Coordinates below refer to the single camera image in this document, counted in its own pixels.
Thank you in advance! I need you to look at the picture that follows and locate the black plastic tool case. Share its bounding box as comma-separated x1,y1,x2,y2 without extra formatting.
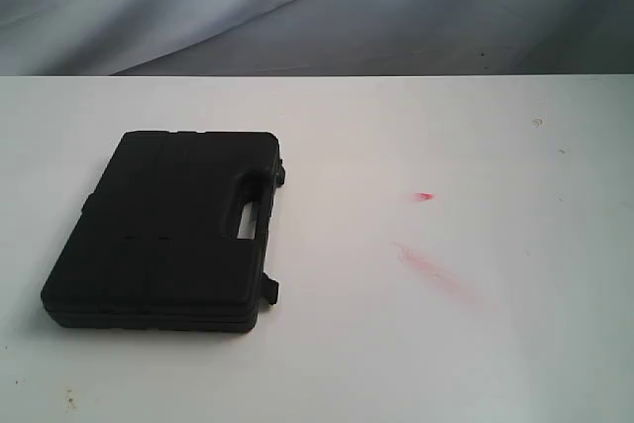
41,131,285,333

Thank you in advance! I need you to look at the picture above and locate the grey backdrop cloth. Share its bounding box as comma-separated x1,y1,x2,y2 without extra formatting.
1,0,633,76

